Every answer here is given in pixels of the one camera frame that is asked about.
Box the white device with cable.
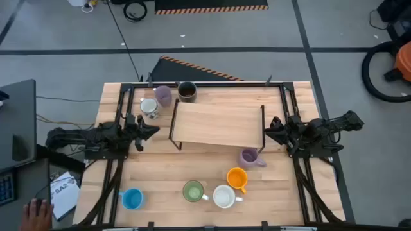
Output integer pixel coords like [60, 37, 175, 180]
[67, 0, 94, 13]

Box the black hazard-striped floor mat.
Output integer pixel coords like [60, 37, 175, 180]
[150, 55, 245, 83]
[154, 0, 269, 15]

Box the orange shop vacuum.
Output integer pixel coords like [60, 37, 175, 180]
[383, 40, 411, 83]

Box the white printed booklet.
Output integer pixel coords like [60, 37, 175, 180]
[49, 171, 81, 222]

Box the thin black cable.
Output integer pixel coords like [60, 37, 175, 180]
[35, 95, 100, 103]

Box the black vacuum hose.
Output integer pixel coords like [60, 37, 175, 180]
[360, 40, 411, 104]

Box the black equipment stand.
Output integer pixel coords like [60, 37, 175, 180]
[369, 0, 411, 42]

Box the lavender ribbed mug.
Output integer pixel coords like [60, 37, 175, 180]
[154, 85, 173, 108]
[236, 147, 268, 170]

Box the white mug blue pattern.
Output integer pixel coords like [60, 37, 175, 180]
[139, 97, 161, 120]

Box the tan cable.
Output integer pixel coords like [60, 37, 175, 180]
[35, 114, 97, 126]

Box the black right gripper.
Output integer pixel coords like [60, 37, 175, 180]
[263, 115, 301, 157]

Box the orange mug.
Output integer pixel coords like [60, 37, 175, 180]
[226, 167, 249, 195]

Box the blue-keyed keypad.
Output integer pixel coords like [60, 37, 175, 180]
[0, 171, 17, 206]

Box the long black floor cable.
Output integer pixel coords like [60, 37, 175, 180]
[105, 0, 144, 83]

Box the coiled black cable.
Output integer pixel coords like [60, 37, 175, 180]
[123, 1, 148, 23]

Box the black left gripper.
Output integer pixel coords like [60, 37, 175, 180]
[127, 114, 161, 152]

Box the person's hand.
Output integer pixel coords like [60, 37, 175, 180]
[19, 198, 55, 231]

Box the green mug white handle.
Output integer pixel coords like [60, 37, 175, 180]
[182, 180, 209, 203]

